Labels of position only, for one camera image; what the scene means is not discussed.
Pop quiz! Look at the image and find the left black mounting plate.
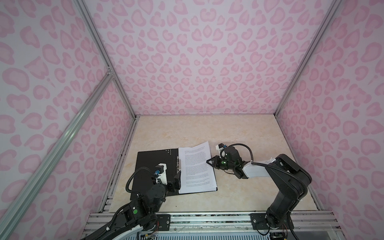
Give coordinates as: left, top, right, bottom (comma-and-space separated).
155, 214, 171, 232

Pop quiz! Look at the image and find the printed paper sheet corner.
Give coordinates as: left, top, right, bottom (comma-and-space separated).
179, 142, 218, 195

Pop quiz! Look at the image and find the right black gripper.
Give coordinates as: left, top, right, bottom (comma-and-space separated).
205, 155, 235, 171

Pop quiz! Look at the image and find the black mounting plate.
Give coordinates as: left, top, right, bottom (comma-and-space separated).
250, 213, 295, 231
155, 214, 171, 232

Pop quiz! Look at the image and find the aluminium frame post back right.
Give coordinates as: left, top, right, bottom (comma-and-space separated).
274, 0, 343, 118

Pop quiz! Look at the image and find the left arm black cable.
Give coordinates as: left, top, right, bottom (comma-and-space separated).
125, 166, 155, 196

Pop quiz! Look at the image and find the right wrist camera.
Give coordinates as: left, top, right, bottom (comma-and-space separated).
215, 143, 227, 152

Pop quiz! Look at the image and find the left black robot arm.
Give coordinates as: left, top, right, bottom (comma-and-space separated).
84, 167, 182, 240

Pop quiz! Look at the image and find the aluminium frame strut diagonal left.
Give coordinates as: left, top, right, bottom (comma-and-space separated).
1, 73, 114, 240

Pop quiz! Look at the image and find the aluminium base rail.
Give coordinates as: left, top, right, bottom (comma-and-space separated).
81, 211, 345, 240

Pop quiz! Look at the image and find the aluminium frame post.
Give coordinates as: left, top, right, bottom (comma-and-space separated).
274, 0, 343, 118
73, 0, 137, 120

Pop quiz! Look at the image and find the aluminium frame post back left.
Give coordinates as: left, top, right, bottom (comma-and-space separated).
73, 0, 137, 120

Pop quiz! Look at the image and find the blue black file folder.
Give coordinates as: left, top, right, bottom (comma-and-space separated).
130, 148, 218, 201

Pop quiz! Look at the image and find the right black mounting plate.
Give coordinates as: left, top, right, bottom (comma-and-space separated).
250, 213, 295, 231

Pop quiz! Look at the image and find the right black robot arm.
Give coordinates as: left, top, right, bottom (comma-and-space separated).
206, 143, 312, 230

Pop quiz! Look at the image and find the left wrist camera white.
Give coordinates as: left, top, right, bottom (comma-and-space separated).
153, 164, 168, 185

